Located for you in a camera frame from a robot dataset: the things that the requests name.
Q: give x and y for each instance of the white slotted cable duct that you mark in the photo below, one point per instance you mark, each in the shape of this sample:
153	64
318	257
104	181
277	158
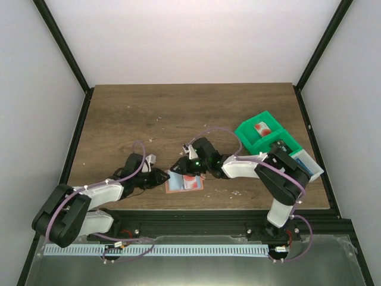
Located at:
245	250

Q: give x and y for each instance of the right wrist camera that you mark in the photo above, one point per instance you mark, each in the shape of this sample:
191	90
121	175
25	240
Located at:
190	151

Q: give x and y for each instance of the green plastic organizer tray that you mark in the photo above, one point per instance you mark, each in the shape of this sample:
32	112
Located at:
256	144

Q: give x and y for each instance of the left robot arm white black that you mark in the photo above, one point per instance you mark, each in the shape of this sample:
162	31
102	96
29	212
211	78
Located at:
72	212

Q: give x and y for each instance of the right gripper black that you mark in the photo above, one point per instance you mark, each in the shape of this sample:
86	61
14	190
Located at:
184	165

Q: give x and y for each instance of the blue card in bin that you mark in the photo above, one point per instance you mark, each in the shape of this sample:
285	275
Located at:
304	166

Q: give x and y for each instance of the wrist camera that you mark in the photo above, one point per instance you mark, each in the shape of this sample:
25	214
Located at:
149	161
190	151

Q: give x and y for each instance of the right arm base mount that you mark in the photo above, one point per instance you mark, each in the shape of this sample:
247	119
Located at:
262	230

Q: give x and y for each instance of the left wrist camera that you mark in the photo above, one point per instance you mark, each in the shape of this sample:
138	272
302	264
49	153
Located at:
149	161

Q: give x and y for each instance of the left black frame post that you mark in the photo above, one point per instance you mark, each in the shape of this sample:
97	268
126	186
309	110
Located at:
55	31

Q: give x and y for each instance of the black frame post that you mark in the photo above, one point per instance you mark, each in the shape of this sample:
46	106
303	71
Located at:
328	34
55	31

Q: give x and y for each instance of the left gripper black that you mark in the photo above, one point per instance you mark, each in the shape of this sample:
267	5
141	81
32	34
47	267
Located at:
152	177

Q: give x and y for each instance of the black card in tray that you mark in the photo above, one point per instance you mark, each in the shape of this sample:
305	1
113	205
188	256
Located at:
280	144

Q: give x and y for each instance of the red white card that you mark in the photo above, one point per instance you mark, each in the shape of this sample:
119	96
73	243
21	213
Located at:
262	129
190	182

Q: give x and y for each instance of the right black frame post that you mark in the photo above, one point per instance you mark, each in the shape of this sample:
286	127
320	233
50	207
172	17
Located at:
328	34

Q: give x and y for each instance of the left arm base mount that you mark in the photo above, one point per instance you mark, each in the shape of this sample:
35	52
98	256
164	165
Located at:
117	232

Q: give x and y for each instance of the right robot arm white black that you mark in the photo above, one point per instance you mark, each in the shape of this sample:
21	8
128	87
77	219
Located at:
284	177

